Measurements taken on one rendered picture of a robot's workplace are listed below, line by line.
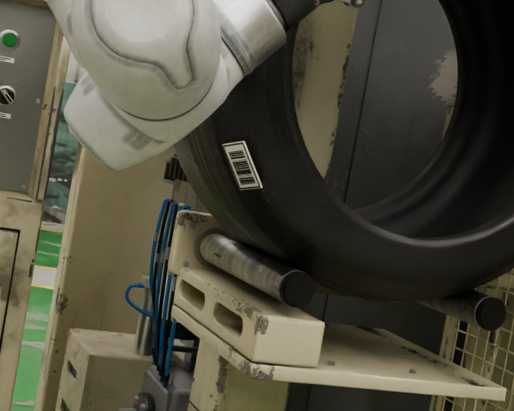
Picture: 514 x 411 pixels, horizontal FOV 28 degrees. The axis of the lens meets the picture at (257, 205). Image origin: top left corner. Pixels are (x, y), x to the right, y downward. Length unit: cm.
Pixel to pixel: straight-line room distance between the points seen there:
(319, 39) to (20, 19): 58
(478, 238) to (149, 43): 71
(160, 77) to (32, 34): 119
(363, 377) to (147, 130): 54
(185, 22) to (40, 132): 121
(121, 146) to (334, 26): 79
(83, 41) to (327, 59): 93
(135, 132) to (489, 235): 59
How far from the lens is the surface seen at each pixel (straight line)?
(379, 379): 132
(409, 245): 129
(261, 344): 124
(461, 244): 132
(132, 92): 76
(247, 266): 135
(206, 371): 169
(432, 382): 136
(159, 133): 90
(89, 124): 91
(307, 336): 126
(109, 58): 73
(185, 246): 155
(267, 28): 93
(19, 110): 192
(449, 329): 181
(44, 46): 192
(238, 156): 120
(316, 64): 163
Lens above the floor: 106
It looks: 3 degrees down
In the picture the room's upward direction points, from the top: 10 degrees clockwise
